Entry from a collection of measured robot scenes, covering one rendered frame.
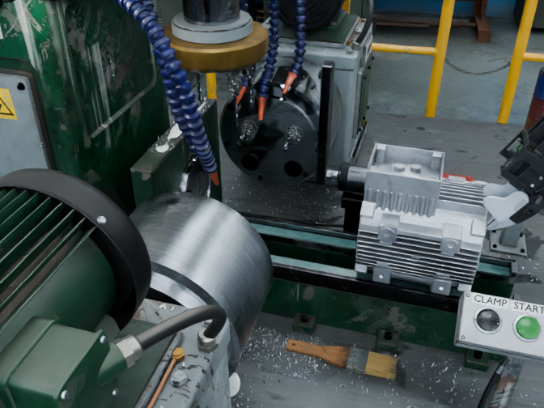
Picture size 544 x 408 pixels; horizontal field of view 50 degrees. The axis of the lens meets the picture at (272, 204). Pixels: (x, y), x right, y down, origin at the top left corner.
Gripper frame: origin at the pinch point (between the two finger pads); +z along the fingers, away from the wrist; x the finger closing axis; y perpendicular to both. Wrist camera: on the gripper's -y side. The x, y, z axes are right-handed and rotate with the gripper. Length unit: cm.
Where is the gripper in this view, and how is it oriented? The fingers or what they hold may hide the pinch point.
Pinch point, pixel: (496, 225)
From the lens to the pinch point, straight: 99.2
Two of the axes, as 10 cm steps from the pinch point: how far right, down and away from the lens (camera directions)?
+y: -8.3, -5.5, -0.8
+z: -4.8, 6.4, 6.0
